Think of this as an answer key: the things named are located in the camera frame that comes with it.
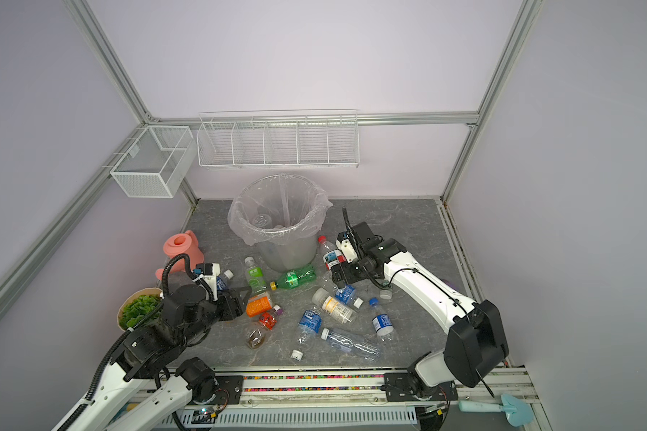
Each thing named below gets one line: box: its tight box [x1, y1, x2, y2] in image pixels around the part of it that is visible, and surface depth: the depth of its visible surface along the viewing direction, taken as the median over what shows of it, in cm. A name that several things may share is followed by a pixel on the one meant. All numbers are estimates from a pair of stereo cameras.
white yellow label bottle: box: [311, 287, 357, 326], surface depth 86 cm
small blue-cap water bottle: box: [368, 297, 395, 337], surface depth 83 cm
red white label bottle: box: [318, 235, 347, 272], surface depth 100 cm
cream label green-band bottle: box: [379, 290, 393, 302], surface depth 91 cm
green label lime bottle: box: [244, 255, 267, 294], surface depth 94 cm
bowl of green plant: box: [116, 287, 164, 332], surface depth 79 cm
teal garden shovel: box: [458, 394, 534, 428], surface depth 71 cm
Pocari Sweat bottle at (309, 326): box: [290, 308, 323, 362], surface depth 82 cm
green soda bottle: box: [269, 264, 317, 291], surface depth 93 cm
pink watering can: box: [155, 229, 205, 281], surface depth 94 cm
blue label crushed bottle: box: [334, 284, 364, 309], surface depth 88 cm
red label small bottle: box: [258, 304, 284, 330], surface depth 85 cm
